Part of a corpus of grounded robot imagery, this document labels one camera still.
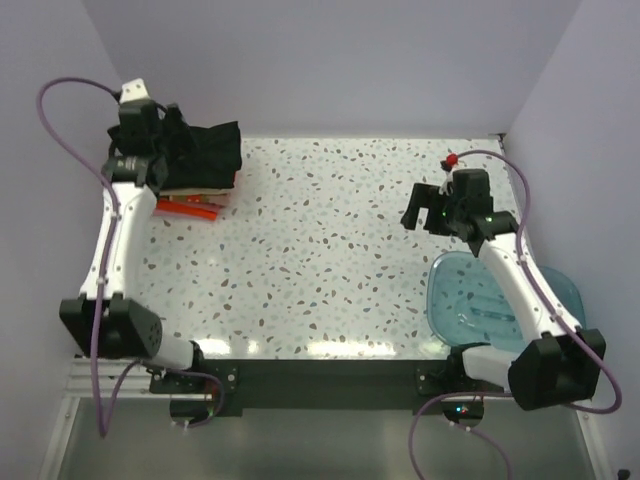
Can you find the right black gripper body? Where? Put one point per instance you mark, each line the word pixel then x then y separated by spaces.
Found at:
pixel 455 210

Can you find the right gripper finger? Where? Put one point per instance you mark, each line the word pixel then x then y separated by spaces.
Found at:
pixel 423 196
pixel 436 222

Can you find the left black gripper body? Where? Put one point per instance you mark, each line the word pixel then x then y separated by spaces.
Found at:
pixel 161 140

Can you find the black t shirt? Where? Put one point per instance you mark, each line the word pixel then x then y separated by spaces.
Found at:
pixel 215 149

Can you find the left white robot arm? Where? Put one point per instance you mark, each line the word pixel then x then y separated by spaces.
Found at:
pixel 107 319

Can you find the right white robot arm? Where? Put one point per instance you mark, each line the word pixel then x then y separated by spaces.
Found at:
pixel 561 361

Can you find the folded beige t shirt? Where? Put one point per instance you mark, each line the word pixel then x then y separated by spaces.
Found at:
pixel 207 191

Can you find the folded red orange t shirt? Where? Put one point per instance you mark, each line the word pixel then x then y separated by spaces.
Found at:
pixel 187 206

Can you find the folded pink t shirt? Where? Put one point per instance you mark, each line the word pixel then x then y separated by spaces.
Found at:
pixel 211 179

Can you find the blue transparent plastic bin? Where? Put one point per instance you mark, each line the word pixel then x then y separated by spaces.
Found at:
pixel 487 299

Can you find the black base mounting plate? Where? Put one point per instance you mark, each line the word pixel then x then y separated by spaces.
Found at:
pixel 234 386

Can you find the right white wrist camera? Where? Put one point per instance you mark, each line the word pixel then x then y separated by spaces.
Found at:
pixel 448 165

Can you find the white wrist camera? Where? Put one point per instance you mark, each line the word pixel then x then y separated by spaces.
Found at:
pixel 448 165
pixel 134 90

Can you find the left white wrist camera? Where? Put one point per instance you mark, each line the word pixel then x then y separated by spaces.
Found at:
pixel 134 90

